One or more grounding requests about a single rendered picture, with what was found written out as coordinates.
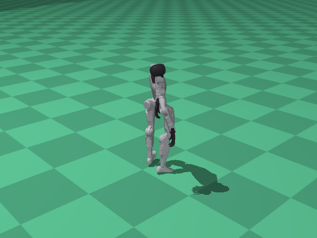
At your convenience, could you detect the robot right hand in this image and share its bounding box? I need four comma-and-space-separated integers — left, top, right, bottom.
169, 128, 175, 147

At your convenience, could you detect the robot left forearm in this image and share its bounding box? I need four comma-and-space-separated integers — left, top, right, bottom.
155, 77, 162, 100

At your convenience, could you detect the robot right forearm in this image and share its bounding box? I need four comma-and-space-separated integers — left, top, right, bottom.
164, 107, 175, 132

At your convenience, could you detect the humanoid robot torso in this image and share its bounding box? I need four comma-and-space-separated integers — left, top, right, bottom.
149, 73, 166, 110

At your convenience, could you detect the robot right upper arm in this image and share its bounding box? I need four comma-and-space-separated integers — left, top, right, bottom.
157, 88, 167, 115

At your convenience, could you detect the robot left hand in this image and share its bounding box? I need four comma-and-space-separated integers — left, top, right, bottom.
155, 98, 160, 119

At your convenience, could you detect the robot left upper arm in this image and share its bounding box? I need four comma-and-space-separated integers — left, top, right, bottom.
150, 64, 164, 83

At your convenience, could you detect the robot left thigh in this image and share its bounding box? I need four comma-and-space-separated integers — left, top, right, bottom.
144, 99, 155, 136

